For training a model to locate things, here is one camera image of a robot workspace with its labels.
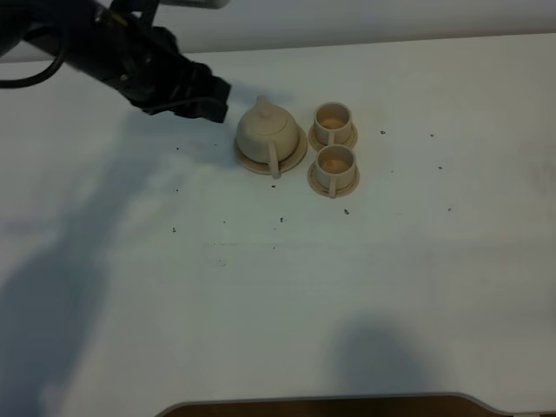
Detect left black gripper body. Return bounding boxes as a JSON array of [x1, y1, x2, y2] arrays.
[[86, 17, 191, 113]]

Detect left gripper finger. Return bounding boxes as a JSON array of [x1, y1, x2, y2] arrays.
[[147, 100, 227, 123], [178, 62, 231, 104]]

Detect beige ceramic teapot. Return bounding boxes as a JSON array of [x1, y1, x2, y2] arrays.
[[234, 96, 300, 179]]

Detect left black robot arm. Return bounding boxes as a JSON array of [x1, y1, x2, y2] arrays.
[[1, 0, 231, 123]]

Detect beige teapot saucer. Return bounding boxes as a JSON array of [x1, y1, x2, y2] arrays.
[[234, 127, 308, 175]]

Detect near beige cup saucer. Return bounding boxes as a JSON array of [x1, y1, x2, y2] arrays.
[[307, 164, 360, 198]]

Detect far beige teacup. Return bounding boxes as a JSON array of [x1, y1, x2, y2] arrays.
[[313, 102, 353, 146]]

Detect beige teacup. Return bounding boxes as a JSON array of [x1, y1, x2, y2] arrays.
[[313, 102, 353, 146], [313, 145, 358, 199]]

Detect near beige teacup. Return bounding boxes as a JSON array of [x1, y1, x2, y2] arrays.
[[313, 145, 358, 199]]

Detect braided black cable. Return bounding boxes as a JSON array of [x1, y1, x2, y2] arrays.
[[0, 43, 70, 89]]

